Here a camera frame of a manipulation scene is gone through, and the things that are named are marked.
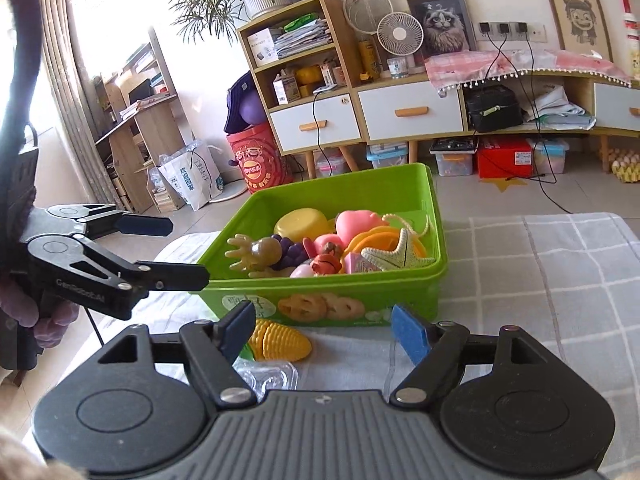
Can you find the clear plastic lens case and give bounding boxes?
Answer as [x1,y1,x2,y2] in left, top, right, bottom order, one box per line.
[233,358,299,401]

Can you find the yellow toy corn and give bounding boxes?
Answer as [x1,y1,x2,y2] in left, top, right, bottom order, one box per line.
[248,318,312,363]

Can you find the beige toy starfish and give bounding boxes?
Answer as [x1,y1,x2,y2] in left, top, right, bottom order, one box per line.
[360,228,435,271]

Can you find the tan rubber hand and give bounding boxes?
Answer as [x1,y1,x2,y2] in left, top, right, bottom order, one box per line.
[248,266,295,278]
[224,234,282,272]

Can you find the pink toy milk carton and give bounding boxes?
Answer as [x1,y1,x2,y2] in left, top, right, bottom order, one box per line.
[343,252,381,274]

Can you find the pink clear capsule egg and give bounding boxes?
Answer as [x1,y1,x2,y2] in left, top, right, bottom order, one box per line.
[290,263,314,278]

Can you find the purple toy grapes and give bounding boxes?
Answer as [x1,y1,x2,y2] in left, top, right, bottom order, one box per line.
[272,234,309,270]

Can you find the orange brown small figurine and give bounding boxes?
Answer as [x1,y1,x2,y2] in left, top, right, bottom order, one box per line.
[310,242,343,275]

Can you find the pink toy pig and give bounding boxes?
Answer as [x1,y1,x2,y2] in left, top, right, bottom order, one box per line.
[302,209,388,258]

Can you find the yellow toy bowl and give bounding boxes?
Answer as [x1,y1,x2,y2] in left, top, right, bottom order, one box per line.
[273,208,334,243]

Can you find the left gloved hand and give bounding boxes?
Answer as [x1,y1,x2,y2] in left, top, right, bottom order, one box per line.
[1,275,79,349]

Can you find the green plastic cookie box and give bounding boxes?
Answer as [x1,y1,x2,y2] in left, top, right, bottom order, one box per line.
[199,164,448,327]

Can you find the wooden desk shelf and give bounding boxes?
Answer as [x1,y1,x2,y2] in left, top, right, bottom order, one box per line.
[96,29,195,212]

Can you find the red snack bucket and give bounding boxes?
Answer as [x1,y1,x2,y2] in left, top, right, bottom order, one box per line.
[227,122,293,194]

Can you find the red storage box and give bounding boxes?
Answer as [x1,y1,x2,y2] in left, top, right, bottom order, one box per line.
[476,134,534,179]

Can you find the wooden cabinet with white drawers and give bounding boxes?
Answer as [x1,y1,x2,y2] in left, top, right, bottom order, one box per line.
[236,0,639,160]

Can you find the black bag on shelf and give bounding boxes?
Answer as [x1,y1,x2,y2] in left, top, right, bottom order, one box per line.
[464,84,523,133]

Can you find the yellow egg tray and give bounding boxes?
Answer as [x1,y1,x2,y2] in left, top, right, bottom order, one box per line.
[608,148,640,183]

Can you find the pink checked cloth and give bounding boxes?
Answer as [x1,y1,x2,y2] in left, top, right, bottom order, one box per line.
[424,49,632,91]

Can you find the white desk fan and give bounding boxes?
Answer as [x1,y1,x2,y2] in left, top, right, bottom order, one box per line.
[378,12,424,79]

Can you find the framed cat picture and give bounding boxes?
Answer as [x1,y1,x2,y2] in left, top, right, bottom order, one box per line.
[407,0,477,60]

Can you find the framed cartoon girl picture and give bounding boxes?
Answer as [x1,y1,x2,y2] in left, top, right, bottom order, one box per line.
[549,0,613,62]

